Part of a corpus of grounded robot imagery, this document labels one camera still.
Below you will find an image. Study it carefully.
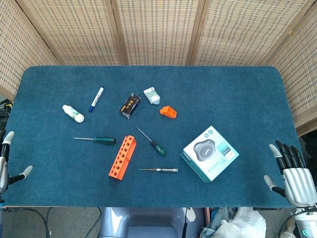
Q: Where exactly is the white tissue pack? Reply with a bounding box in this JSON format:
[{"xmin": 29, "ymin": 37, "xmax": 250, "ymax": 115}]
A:
[{"xmin": 143, "ymin": 87, "xmax": 161, "ymax": 106}]

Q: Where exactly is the orange tool rack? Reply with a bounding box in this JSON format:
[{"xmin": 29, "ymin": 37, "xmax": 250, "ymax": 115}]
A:
[{"xmin": 108, "ymin": 135, "xmax": 137, "ymax": 181}]

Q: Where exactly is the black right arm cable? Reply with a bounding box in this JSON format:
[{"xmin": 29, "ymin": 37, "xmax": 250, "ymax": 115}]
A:
[{"xmin": 277, "ymin": 210, "xmax": 302, "ymax": 238}]

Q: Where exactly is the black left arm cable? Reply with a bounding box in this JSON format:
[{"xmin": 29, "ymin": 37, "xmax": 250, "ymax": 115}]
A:
[{"xmin": 4, "ymin": 207, "xmax": 50, "ymax": 238}]

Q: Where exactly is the small orange plastic holder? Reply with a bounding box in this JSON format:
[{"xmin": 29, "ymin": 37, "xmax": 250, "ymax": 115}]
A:
[{"xmin": 159, "ymin": 106, "xmax": 178, "ymax": 119}]

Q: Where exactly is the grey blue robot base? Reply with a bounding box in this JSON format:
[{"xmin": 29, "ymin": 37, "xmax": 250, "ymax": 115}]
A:
[{"xmin": 98, "ymin": 207, "xmax": 206, "ymax": 238}]

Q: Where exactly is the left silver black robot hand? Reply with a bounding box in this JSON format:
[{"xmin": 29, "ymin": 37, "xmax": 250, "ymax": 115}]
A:
[{"xmin": 0, "ymin": 130, "xmax": 33, "ymax": 196}]

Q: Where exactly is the silver precision screwdriver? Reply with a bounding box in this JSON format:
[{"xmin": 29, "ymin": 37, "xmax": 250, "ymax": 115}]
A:
[{"xmin": 137, "ymin": 167, "xmax": 179, "ymax": 174}]

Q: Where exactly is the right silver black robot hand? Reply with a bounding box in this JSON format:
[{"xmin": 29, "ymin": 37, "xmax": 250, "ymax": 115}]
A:
[{"xmin": 264, "ymin": 140, "xmax": 317, "ymax": 208}]

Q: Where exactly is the teal white Philips box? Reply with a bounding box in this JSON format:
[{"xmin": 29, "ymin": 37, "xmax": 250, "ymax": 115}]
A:
[{"xmin": 180, "ymin": 125, "xmax": 240, "ymax": 183}]

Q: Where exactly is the black equipment with cables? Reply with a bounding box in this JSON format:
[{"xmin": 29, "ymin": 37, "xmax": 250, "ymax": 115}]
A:
[{"xmin": 0, "ymin": 98, "xmax": 13, "ymax": 130}]

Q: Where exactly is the small green black screwdriver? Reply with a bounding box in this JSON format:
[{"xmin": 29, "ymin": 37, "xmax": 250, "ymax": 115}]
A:
[{"xmin": 136, "ymin": 126, "xmax": 167, "ymax": 157}]

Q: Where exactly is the black gold small carton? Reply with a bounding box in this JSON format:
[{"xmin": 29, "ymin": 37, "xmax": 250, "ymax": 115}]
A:
[{"xmin": 119, "ymin": 93, "xmax": 142, "ymax": 119}]

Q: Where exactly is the blue felt table mat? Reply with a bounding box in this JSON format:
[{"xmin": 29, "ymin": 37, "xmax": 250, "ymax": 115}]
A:
[{"xmin": 1, "ymin": 65, "xmax": 298, "ymax": 208}]

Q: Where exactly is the white marker blue cap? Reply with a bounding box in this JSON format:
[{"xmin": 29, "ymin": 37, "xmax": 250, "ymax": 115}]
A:
[{"xmin": 88, "ymin": 87, "xmax": 105, "ymax": 113}]

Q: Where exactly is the large green black screwdriver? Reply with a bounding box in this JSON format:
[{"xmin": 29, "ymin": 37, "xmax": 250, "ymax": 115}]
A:
[{"xmin": 73, "ymin": 135, "xmax": 116, "ymax": 145}]

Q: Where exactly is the woven bamboo folding screen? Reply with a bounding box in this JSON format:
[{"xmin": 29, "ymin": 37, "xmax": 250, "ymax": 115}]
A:
[{"xmin": 0, "ymin": 0, "xmax": 317, "ymax": 137}]

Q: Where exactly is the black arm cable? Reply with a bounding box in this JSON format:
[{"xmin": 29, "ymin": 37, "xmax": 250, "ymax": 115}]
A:
[
  {"xmin": 277, "ymin": 210, "xmax": 302, "ymax": 238},
  {"xmin": 4, "ymin": 207, "xmax": 50, "ymax": 238}
]

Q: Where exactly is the white crumpled bag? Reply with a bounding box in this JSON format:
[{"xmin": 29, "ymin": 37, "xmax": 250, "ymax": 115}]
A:
[{"xmin": 200, "ymin": 207, "xmax": 267, "ymax": 238}]

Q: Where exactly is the white plastic bottle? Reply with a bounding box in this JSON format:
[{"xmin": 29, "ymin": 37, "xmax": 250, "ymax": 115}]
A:
[{"xmin": 62, "ymin": 104, "xmax": 85, "ymax": 123}]

